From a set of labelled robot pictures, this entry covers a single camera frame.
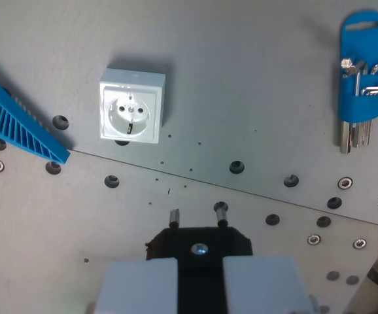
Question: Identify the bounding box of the thickest silver hex key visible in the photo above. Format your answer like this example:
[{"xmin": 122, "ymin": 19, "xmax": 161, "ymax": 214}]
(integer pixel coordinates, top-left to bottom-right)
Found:
[{"xmin": 339, "ymin": 58, "xmax": 362, "ymax": 155}]

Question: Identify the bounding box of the black two-pin power plug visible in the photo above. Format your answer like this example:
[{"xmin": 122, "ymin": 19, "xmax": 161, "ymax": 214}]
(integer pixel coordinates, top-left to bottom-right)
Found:
[{"xmin": 145, "ymin": 208, "xmax": 254, "ymax": 314}]

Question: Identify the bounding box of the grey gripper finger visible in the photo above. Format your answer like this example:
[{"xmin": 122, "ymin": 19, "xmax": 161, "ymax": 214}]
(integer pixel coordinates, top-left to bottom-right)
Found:
[
  {"xmin": 95, "ymin": 258, "xmax": 179, "ymax": 314},
  {"xmin": 222, "ymin": 255, "xmax": 312, "ymax": 314}
]

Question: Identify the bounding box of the blue hex key holder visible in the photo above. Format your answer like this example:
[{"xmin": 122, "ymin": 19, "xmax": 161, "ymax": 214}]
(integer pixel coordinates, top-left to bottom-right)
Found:
[{"xmin": 337, "ymin": 10, "xmax": 378, "ymax": 123}]

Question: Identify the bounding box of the white wall socket box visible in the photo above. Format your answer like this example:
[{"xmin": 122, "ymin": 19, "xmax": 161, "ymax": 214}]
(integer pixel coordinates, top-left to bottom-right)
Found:
[{"xmin": 98, "ymin": 67, "xmax": 167, "ymax": 145}]

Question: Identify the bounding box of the medium silver hex key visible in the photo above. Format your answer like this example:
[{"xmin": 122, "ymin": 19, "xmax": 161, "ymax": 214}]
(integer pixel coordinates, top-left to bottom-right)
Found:
[{"xmin": 351, "ymin": 60, "xmax": 370, "ymax": 148}]

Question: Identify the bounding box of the blue ribbed plastic wedge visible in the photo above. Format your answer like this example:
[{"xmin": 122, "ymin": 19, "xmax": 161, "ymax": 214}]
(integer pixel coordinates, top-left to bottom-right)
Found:
[{"xmin": 0, "ymin": 71, "xmax": 73, "ymax": 165}]

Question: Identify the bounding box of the smallest silver hex key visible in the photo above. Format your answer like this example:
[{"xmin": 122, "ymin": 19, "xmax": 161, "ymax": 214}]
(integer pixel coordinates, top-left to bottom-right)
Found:
[{"xmin": 360, "ymin": 85, "xmax": 378, "ymax": 145}]

